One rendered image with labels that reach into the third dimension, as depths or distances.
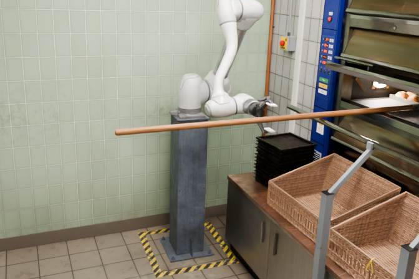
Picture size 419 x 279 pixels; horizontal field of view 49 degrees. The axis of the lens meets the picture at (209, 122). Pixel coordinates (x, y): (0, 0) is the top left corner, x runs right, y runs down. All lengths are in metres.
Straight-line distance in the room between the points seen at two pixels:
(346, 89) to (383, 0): 0.60
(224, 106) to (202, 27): 1.00
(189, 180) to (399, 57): 1.51
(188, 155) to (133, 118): 0.55
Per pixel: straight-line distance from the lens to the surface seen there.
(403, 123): 2.58
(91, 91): 3.24
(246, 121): 2.27
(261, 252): 2.92
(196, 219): 3.26
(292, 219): 2.62
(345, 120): 2.96
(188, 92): 2.94
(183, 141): 2.99
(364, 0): 2.80
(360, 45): 2.81
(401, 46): 2.60
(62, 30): 3.16
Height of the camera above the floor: 1.82
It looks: 16 degrees down
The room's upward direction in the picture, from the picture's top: 2 degrees clockwise
